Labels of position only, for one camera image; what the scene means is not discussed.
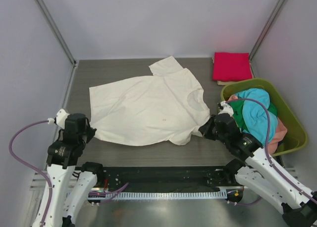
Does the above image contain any left aluminium frame post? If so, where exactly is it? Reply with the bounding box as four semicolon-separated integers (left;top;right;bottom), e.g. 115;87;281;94
34;0;77;67

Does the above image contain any light blue t shirt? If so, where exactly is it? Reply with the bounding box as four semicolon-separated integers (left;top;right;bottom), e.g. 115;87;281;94
235;88;278;145

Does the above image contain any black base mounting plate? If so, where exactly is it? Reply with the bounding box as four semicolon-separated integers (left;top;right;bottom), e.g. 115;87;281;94
104;166;240;193

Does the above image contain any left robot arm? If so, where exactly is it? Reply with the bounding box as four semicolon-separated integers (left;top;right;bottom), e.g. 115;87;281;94
32;109;105;227

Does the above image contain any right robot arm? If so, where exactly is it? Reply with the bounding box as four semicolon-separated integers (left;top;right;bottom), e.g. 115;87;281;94
199;113;317;227

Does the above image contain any pink t shirt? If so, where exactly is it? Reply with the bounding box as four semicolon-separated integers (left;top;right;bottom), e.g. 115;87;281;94
228;95;287;154

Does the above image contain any cream white t shirt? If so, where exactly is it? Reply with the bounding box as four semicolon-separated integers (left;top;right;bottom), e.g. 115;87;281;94
89;57;210;146

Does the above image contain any olive green plastic basket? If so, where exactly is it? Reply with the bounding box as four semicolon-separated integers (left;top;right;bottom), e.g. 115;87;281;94
220;78;308;157

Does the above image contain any aluminium rail profile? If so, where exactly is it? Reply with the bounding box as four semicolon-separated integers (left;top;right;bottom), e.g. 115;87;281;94
30;168;298;190

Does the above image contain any green t shirt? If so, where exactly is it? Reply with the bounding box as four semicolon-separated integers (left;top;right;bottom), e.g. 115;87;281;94
229;100;278;133

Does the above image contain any white slotted cable duct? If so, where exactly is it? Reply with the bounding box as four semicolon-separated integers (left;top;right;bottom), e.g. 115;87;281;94
86;191;227;200

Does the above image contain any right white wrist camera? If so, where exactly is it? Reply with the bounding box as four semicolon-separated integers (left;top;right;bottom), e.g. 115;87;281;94
217;101;234;117

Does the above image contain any aluminium frame post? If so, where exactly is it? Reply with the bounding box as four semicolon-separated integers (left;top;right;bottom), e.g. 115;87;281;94
34;0;77;67
249;0;288;61

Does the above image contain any right aluminium frame post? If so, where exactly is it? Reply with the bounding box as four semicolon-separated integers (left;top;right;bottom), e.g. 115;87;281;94
249;0;288;61

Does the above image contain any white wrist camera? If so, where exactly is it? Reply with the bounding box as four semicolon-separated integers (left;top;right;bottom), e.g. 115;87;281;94
48;109;69;129
217;101;234;117

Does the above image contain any folded red t shirt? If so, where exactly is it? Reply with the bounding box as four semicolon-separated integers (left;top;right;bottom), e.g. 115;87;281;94
212;52;253;82

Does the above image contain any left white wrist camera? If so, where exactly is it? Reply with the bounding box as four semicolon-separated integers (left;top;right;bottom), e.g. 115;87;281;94
48;109;69;129

